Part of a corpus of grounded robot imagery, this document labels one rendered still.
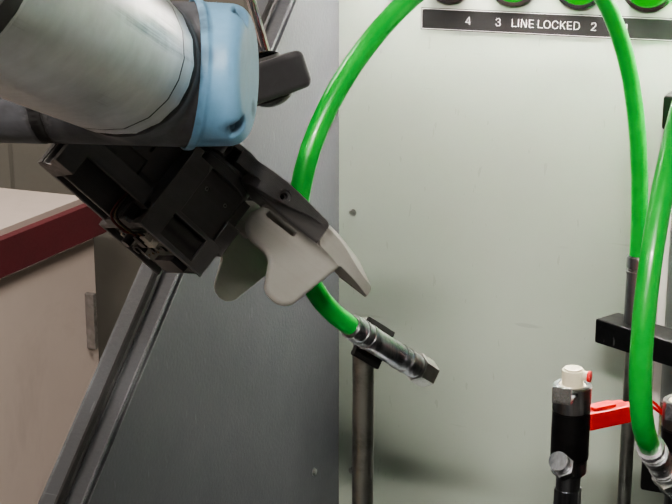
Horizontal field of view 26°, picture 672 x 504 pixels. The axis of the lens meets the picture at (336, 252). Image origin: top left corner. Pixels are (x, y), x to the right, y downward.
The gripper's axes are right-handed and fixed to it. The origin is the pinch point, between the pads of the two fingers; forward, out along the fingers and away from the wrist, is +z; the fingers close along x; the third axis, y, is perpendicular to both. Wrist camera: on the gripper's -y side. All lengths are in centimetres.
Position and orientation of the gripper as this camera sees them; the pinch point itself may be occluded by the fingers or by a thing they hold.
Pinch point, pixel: (333, 272)
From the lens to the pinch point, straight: 97.3
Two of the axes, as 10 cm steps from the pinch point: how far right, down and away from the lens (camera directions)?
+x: 4.9, 0.1, -8.7
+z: 6.8, 6.3, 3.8
